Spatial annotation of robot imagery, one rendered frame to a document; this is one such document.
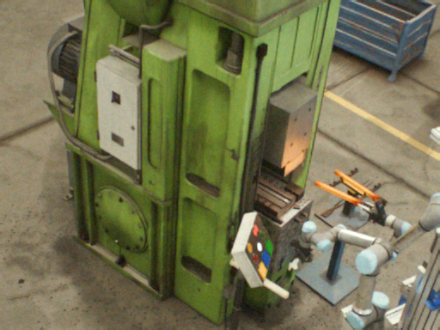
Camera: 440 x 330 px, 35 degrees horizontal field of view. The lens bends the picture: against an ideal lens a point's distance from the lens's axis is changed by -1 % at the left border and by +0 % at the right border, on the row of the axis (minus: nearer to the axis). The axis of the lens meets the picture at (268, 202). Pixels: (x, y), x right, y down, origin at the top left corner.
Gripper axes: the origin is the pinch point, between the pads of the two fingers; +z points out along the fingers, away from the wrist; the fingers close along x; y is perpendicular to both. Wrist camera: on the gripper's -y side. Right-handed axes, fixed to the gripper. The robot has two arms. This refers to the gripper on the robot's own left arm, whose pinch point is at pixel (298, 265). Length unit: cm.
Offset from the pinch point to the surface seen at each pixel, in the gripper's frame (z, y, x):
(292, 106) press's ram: -83, -44, 11
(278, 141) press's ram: -61, -44, 5
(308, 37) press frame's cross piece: -112, -65, 32
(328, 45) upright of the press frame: -98, -74, 56
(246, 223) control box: -24.4, -24.3, -25.0
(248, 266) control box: -15.1, -0.9, -36.5
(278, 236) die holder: 11.3, -35.2, 10.0
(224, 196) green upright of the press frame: -25, -49, -25
